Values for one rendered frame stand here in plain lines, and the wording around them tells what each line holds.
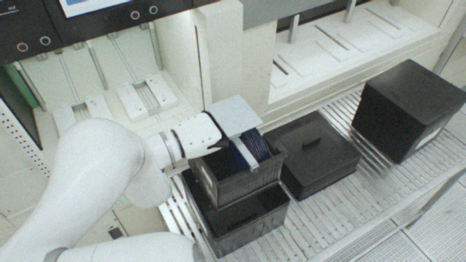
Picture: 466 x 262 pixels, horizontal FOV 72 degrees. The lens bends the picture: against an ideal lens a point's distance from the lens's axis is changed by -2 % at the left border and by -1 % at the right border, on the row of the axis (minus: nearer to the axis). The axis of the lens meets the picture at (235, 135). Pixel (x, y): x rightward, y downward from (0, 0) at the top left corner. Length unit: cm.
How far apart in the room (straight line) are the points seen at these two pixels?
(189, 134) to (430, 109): 94
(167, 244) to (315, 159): 99
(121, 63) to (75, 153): 137
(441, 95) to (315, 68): 55
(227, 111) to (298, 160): 51
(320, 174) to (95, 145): 97
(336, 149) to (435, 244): 116
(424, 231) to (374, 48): 115
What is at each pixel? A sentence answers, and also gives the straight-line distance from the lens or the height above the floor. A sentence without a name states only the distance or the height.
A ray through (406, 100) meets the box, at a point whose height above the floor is 101.
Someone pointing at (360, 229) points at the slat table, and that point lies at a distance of 129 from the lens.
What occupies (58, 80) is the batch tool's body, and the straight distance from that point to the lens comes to 175.
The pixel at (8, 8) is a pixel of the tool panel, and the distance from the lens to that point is 87.
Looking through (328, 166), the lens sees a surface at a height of 86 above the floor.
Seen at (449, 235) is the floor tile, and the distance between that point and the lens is 240.
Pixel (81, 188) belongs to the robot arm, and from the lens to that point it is 37.
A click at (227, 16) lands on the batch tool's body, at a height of 138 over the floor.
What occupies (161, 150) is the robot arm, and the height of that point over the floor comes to 128.
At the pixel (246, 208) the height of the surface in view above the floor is 77.
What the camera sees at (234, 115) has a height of 127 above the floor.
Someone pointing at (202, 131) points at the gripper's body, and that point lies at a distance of 79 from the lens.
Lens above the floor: 187
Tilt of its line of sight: 50 degrees down
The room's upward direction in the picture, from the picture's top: straight up
